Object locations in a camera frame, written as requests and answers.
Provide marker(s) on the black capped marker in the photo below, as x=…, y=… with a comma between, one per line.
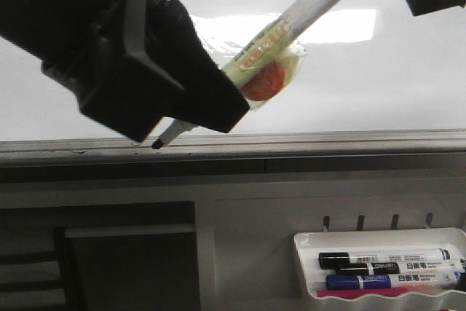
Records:
x=330, y=260
x=400, y=267

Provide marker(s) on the black capped marker upper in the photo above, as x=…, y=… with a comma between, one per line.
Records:
x=330, y=260

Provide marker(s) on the black capped marker middle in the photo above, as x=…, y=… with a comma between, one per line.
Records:
x=400, y=267

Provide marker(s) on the white whiteboard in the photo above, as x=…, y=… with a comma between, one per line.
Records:
x=369, y=65

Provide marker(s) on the black whiteboard marker with tape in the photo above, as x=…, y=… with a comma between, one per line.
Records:
x=262, y=67

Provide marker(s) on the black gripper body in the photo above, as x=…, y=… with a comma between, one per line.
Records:
x=97, y=50

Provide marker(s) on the dark square panel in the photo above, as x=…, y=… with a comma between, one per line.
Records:
x=130, y=268

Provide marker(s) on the white plastic marker tray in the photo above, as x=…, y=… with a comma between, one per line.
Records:
x=307, y=247

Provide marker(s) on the grey aluminium whiteboard frame rail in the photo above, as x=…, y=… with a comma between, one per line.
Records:
x=93, y=151

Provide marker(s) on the pink marker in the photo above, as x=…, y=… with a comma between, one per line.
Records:
x=390, y=292

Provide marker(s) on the blue capped whiteboard marker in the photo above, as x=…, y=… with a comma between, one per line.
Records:
x=425, y=279

